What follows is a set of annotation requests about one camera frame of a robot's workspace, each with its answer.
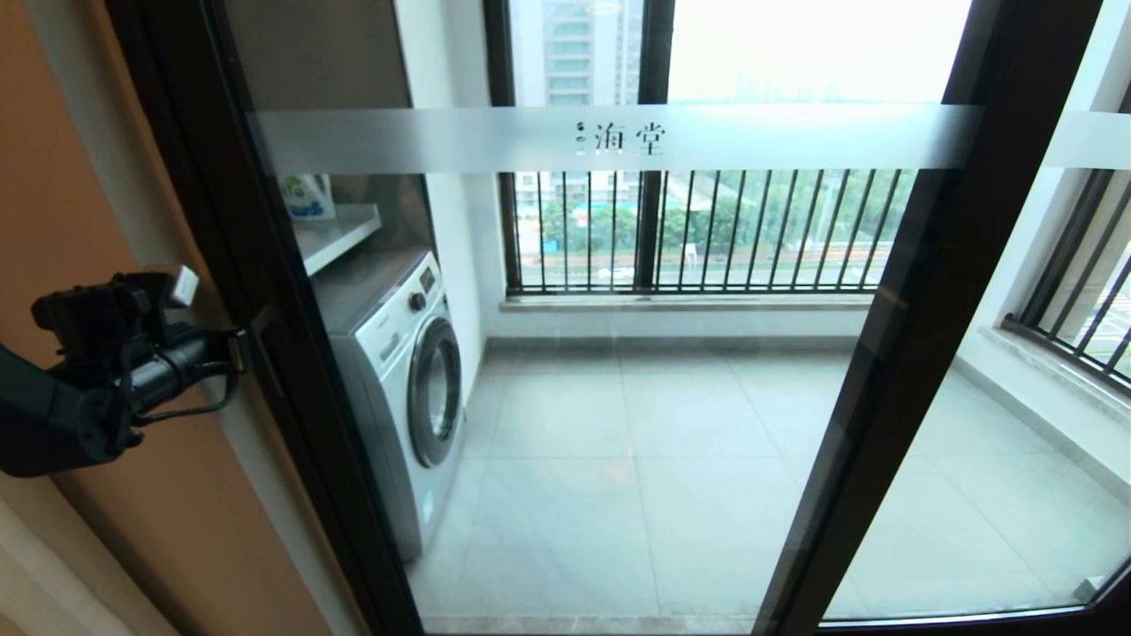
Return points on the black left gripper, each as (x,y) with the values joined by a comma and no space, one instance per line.
(177,367)

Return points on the glass door with printed characters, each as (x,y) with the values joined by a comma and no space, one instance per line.
(897,353)

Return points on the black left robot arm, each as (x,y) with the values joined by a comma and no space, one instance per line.
(44,415)

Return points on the white stone shelf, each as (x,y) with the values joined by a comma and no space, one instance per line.
(336,237)

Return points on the white detergent bottle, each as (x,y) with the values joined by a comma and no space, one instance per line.
(307,200)

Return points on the silver front-load washing machine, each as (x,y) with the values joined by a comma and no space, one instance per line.
(435,389)

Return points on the long grey stone window sill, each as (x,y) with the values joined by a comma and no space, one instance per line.
(707,303)

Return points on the black long window railing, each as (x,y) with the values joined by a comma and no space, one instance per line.
(751,288)

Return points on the short grey stone window sill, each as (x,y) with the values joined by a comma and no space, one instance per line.
(1056,367)

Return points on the black short window railing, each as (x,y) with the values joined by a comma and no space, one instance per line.
(1065,346)

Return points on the black sliding door frame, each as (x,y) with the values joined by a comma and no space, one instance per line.
(1096,139)

